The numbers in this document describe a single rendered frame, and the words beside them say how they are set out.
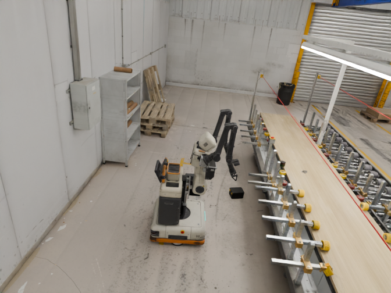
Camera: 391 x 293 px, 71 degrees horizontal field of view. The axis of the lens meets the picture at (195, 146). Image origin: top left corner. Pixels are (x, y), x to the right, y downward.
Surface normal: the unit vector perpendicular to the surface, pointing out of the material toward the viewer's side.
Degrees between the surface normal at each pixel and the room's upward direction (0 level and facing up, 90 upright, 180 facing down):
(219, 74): 90
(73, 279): 0
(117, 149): 90
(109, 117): 90
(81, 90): 90
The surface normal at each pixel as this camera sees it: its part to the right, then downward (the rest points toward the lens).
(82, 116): -0.07, 0.43
